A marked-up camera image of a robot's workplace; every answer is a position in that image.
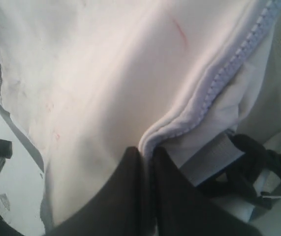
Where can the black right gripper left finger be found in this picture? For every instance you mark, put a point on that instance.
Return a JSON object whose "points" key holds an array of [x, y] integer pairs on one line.
{"points": [[120, 208]]}

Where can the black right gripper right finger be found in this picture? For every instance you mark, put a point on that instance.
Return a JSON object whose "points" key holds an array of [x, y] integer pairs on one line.
{"points": [[182, 210]]}

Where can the white canvas duffel bag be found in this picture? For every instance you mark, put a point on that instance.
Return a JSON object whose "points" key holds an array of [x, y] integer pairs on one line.
{"points": [[83, 80]]}

